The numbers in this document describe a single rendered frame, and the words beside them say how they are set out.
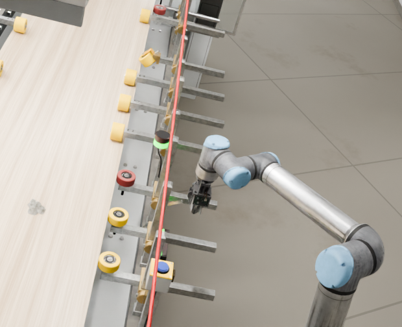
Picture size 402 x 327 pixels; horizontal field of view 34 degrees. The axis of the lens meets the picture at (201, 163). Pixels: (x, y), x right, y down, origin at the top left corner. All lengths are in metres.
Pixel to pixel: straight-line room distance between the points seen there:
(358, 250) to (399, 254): 2.53
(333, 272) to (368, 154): 3.43
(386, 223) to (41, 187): 2.72
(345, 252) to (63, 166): 1.32
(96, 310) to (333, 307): 1.00
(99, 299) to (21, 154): 0.68
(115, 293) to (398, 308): 1.99
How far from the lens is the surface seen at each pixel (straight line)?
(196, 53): 5.02
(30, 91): 3.25
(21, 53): 3.54
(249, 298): 3.75
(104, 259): 2.45
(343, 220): 2.17
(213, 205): 2.88
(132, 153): 3.43
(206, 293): 2.53
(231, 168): 2.32
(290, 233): 4.26
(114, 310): 2.67
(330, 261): 1.98
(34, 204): 2.62
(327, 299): 2.05
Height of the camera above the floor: 2.66
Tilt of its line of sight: 36 degrees down
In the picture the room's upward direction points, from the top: 18 degrees clockwise
